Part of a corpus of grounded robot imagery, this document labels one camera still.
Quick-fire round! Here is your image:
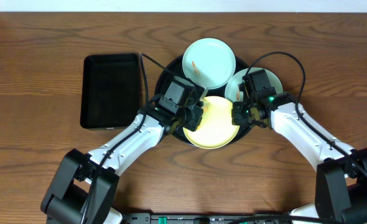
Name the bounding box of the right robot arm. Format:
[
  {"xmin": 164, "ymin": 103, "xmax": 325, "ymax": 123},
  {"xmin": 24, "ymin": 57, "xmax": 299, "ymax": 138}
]
[{"xmin": 232, "ymin": 88, "xmax": 367, "ymax": 223}]

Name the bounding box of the light blue plate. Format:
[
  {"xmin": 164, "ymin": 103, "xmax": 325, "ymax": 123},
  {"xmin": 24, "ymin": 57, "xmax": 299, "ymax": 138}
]
[
  {"xmin": 182, "ymin": 38, "xmax": 236, "ymax": 90},
  {"xmin": 225, "ymin": 67, "xmax": 283, "ymax": 102}
]

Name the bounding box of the black rectangular tray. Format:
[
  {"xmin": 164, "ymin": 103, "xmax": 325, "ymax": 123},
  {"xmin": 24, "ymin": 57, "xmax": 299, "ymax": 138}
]
[{"xmin": 80, "ymin": 54, "xmax": 140, "ymax": 129}]

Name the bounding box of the yellow plate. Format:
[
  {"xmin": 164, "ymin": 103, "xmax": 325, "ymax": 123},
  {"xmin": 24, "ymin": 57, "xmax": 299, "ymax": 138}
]
[{"xmin": 183, "ymin": 96, "xmax": 239, "ymax": 149}]

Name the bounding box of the light blue plate back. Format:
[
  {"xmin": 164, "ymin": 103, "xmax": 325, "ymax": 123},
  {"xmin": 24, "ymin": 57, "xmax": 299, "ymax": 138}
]
[{"xmin": 182, "ymin": 38, "xmax": 236, "ymax": 90}]

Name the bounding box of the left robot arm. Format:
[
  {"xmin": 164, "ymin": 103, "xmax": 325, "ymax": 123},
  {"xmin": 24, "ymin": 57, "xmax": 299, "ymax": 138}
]
[{"xmin": 40, "ymin": 95, "xmax": 203, "ymax": 223}]

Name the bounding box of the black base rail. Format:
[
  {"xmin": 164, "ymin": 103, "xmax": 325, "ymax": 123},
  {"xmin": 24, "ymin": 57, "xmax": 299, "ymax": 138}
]
[{"xmin": 121, "ymin": 213, "xmax": 279, "ymax": 224}]

